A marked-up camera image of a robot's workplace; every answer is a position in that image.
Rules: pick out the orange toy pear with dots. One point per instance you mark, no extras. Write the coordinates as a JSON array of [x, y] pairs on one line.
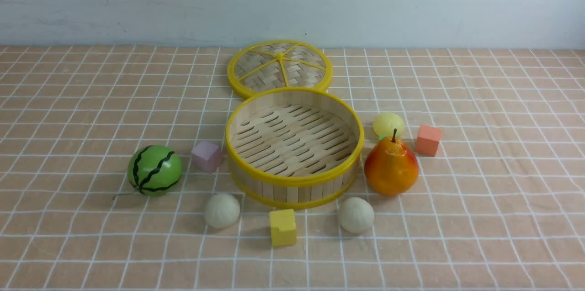
[[391, 168]]

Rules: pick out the orange cube block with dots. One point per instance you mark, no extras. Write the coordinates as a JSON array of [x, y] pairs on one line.
[[428, 140]]

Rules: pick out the yellow cube block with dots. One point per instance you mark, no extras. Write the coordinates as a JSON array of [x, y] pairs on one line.
[[283, 229]]

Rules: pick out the bamboo steamer tray yellow rim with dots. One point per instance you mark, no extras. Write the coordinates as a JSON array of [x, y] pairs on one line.
[[294, 148]]

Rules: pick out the checked orange tablecloth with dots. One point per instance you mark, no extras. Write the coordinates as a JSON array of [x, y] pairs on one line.
[[501, 206]]

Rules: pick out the white bun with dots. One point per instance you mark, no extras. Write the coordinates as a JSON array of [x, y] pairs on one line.
[[356, 215], [221, 211]]

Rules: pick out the woven steamer lid yellow rim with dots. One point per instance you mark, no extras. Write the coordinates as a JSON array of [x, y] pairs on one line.
[[278, 64]]

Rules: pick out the yellow bun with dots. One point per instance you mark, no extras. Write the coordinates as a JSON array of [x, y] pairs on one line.
[[387, 122]]

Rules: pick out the green toy watermelon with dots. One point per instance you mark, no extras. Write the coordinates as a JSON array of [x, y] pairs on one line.
[[153, 170]]

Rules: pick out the purple cube block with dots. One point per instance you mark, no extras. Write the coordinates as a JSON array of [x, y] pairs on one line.
[[207, 156]]

